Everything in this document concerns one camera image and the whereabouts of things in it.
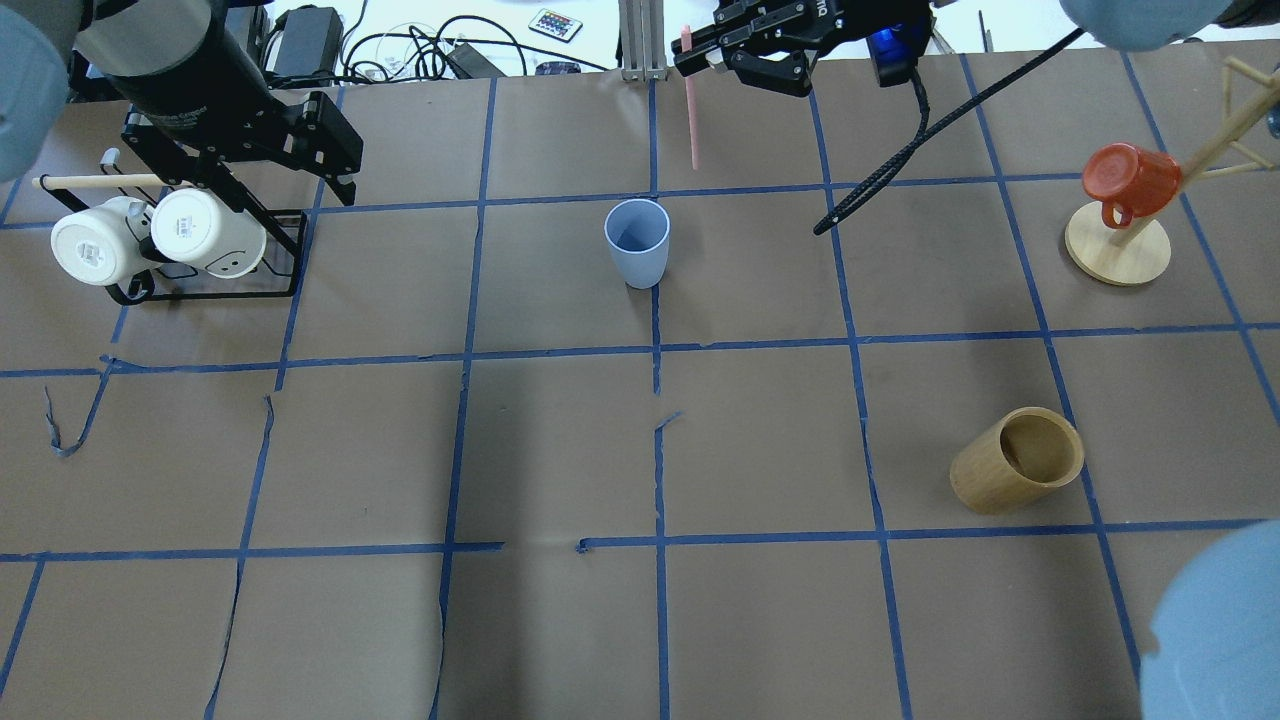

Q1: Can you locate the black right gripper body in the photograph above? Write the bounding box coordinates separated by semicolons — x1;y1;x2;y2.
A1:
790;1;934;59

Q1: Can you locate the black wire mug rack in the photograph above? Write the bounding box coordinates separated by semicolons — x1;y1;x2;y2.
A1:
76;161;310;307

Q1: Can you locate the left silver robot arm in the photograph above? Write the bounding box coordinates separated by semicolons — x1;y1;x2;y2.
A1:
1;1;364;211

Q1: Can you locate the pink chopstick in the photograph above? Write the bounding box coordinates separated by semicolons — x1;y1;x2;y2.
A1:
678;24;700;170

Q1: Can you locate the black power adapter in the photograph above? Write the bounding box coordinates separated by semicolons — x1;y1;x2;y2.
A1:
271;6;343;82

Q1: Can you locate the light blue plastic cup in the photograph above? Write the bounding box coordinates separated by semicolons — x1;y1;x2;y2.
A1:
603;199;671;290

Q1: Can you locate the white mug near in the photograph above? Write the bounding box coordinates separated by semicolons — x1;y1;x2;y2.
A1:
150;188;268;279

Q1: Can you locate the white mug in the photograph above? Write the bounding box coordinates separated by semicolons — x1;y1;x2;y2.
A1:
150;188;268;279
50;196;161;287

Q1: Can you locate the white mug far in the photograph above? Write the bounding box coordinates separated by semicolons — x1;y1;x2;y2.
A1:
50;196;161;287

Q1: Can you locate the wooden rack handle rod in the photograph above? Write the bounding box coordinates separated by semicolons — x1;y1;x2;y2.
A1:
31;173;168;191

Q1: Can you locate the aluminium frame post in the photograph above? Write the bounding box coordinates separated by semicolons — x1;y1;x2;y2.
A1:
617;0;669;82

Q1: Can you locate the wooden cup tree stand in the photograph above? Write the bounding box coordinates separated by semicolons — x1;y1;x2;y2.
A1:
1064;56;1279;287

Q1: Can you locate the small remote control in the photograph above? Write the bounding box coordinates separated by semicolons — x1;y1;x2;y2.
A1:
527;8;584;44

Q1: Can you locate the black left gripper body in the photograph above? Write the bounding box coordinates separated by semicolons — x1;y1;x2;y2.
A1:
100;10;301;176

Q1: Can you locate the bamboo cylinder holder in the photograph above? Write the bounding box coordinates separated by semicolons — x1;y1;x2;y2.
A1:
948;406;1085;515

